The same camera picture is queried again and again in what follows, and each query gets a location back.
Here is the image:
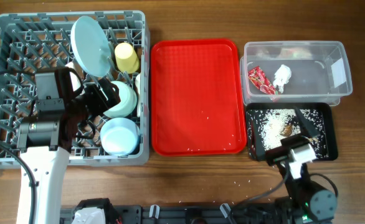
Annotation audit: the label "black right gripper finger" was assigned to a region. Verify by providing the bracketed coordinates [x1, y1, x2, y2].
[254, 136, 265, 161]
[294, 107, 320, 138]

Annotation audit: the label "light blue food bowl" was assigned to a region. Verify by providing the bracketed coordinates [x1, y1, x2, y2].
[100, 118, 140, 156]

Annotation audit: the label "white plastic fork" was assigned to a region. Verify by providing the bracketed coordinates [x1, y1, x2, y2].
[135, 73, 141, 117]

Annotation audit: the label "yellow plastic cup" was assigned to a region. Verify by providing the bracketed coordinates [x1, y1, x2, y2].
[114, 42, 140, 73]

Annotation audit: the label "light blue plate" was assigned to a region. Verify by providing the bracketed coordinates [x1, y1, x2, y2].
[70, 16, 111, 77]

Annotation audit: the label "white napkin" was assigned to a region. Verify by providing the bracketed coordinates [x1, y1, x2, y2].
[273, 64, 292, 93]

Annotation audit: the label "red snack wrapper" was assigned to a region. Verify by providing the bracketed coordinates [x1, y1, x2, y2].
[248, 66, 278, 102]

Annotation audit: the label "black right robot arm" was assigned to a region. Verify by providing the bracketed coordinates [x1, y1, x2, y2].
[244, 103, 338, 223]

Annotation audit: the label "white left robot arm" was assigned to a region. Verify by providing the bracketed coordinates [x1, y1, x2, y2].
[17, 67, 120, 223]

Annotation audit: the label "grey dishwasher rack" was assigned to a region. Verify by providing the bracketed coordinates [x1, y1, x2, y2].
[0, 11, 151, 169]

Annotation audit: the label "spilled rice and scraps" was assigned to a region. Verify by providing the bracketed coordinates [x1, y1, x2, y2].
[246, 109, 329, 160]

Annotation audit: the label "black tray bin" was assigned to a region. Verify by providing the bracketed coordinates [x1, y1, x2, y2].
[245, 103, 338, 161]

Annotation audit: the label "clear plastic bin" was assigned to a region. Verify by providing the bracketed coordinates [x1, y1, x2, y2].
[240, 40, 353, 106]

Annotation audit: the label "red plastic tray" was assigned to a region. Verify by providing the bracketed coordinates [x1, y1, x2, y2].
[150, 39, 247, 156]

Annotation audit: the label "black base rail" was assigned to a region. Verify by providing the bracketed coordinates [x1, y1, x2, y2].
[58, 197, 303, 224]

